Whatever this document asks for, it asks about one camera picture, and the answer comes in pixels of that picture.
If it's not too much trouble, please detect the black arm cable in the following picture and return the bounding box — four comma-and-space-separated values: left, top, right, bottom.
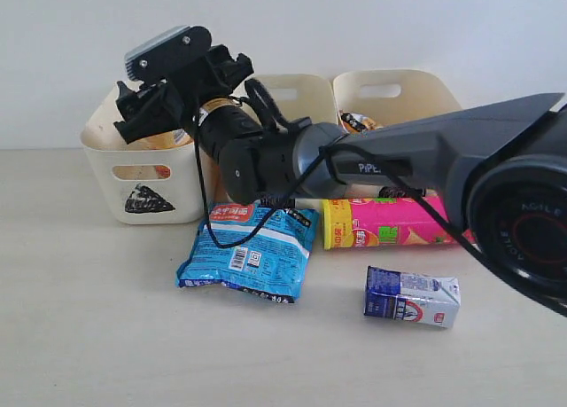
192, 78, 567, 310

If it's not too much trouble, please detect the blue instant noodle packet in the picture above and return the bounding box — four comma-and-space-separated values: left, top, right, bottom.
176, 203, 320, 303

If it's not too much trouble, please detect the pink chips can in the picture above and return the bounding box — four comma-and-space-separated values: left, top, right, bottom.
322, 198, 456, 250

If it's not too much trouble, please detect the cream bin circle mark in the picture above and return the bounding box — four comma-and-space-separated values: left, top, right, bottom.
332, 69, 461, 128

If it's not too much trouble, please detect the cream bin square mark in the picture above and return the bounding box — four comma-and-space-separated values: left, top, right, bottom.
210, 73, 340, 204

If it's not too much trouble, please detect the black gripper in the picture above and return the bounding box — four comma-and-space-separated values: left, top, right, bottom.
114, 44, 262, 159

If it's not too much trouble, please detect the cream bin triangle mark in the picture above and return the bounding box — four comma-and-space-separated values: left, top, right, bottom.
81, 87, 204, 224

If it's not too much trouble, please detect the yellow chips can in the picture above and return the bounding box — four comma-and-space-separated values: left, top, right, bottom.
128, 129, 193, 179

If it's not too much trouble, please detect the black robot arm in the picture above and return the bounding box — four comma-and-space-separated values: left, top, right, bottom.
116, 44, 566, 314

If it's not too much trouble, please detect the orange instant noodle packet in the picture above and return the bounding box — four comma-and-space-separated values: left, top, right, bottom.
339, 110, 383, 133

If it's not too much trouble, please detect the blue white milk carton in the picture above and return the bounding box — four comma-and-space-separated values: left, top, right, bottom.
363, 266, 462, 328

